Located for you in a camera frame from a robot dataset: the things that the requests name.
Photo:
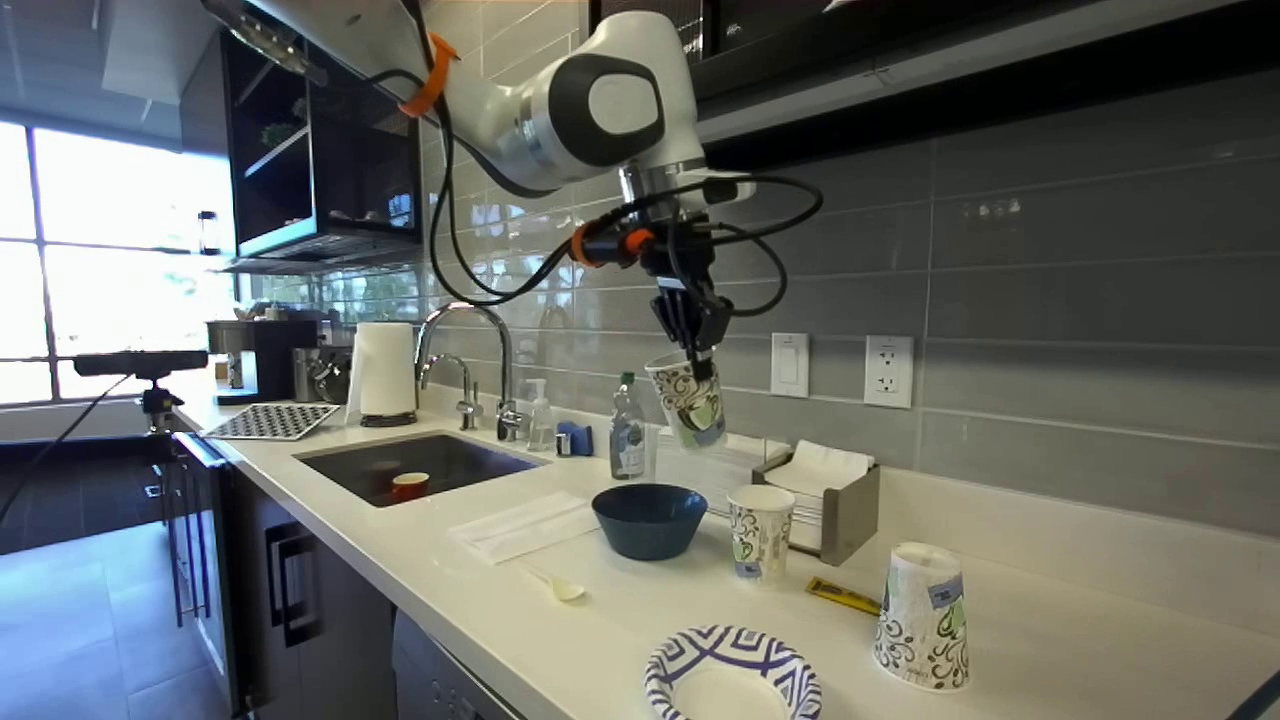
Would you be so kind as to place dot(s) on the metal canister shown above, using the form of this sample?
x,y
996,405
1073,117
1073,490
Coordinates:
x,y
322,379

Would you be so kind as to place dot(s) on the grey napkin holder box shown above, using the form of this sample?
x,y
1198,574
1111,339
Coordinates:
x,y
853,515

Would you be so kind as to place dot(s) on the small blue sponge holder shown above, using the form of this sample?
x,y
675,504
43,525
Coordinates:
x,y
574,436

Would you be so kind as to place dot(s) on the chrome kitchen faucet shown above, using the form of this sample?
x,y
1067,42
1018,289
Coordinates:
x,y
505,387

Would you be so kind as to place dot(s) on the white paper towel roll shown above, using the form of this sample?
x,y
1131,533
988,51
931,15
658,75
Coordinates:
x,y
383,373

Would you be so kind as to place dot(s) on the white wall switch plate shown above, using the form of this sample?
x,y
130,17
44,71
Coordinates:
x,y
789,360

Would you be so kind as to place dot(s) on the dark kitchen sink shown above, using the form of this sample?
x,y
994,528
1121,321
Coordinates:
x,y
347,464

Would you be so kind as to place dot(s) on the black tripod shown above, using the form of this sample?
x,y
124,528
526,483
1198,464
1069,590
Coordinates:
x,y
163,405

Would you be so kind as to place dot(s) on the dark lower cabinet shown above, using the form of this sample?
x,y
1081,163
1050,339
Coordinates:
x,y
347,624

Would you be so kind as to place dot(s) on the small cream plastic piece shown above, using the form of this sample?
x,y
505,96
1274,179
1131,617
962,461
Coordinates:
x,y
561,586

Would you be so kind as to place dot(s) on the orange object in sink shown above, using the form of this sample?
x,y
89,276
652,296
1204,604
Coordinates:
x,y
409,486

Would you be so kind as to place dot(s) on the bright window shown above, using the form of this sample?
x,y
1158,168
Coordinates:
x,y
121,252

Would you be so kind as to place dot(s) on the small yellow packet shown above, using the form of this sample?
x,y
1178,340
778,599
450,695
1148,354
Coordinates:
x,y
847,599

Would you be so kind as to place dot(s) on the dark cabinet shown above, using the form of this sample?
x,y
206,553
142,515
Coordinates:
x,y
935,42
347,624

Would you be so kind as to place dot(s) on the dark open wall shelf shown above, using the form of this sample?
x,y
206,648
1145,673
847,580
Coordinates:
x,y
362,174

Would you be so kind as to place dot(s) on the grey dish drying mat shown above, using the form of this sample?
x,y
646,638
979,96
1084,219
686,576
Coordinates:
x,y
273,421

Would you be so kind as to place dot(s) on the black coffee machine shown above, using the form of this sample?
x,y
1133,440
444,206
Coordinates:
x,y
260,354

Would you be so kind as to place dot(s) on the black stereo camera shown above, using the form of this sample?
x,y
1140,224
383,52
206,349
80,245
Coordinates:
x,y
142,360

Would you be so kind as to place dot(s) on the dark upper cabinet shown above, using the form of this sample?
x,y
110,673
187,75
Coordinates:
x,y
935,42

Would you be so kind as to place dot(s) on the blue patterned paper plate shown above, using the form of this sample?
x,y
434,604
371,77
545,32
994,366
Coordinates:
x,y
675,667

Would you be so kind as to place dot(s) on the white wall outlet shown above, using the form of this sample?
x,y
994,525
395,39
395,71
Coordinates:
x,y
891,370

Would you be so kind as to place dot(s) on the clear soap dispenser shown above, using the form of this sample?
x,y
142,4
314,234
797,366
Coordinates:
x,y
536,421

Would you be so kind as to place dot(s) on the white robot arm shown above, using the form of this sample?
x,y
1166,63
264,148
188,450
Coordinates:
x,y
601,107

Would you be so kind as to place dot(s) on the patterned paper cup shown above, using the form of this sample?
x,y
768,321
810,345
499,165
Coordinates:
x,y
761,533
692,405
922,621

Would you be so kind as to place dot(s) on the dark blue bowl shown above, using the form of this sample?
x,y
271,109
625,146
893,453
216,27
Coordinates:
x,y
649,522

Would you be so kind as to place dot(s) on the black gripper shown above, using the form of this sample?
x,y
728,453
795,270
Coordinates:
x,y
686,261

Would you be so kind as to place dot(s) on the clear plastic bottle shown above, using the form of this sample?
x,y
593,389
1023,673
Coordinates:
x,y
631,433

